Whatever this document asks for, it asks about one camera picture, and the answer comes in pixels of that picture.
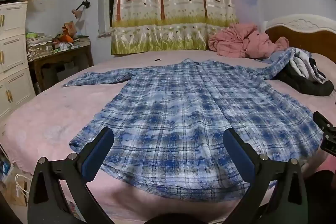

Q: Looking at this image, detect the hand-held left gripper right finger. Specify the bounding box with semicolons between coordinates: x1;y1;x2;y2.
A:
223;128;308;224

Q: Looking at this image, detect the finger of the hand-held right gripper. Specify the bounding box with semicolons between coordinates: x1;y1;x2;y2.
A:
313;111;334;132

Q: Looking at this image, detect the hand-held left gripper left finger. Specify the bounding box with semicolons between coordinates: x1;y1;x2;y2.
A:
28;127;114;224

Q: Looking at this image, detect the blue plaid shirt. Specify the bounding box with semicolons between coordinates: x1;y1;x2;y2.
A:
62;48;324;201

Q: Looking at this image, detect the black garment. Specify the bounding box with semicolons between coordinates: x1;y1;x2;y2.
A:
276;61;334;96

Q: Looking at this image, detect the pink bed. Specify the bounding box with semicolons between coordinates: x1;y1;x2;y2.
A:
0;49;336;224

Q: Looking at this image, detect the white and navy garment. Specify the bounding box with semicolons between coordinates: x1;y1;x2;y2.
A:
291;48;327;83

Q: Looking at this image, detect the white and brown headboard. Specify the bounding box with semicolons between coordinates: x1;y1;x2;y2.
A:
264;14;336;62

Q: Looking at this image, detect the brown paper bag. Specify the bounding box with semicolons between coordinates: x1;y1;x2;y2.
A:
0;172;32;207

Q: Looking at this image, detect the brown wooden desk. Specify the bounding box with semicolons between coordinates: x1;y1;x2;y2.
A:
28;39;94;94

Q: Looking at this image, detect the pink quilt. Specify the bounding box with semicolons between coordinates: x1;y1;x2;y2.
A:
208;23;290;59

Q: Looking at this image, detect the stack of papers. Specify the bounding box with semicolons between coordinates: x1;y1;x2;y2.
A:
26;35;55;62

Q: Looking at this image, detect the orange toy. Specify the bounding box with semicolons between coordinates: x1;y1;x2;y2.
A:
54;21;76;43

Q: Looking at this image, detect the white drawer cabinet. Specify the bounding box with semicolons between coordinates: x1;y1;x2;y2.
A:
0;1;36;119

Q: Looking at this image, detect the pink desk lamp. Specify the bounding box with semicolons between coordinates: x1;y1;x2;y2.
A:
71;0;91;20

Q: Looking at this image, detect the tree print curtain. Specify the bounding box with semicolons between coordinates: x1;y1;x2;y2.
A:
111;0;240;55

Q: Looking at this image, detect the pale translucent wall sheet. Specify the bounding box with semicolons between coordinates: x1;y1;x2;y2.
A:
232;0;259;28

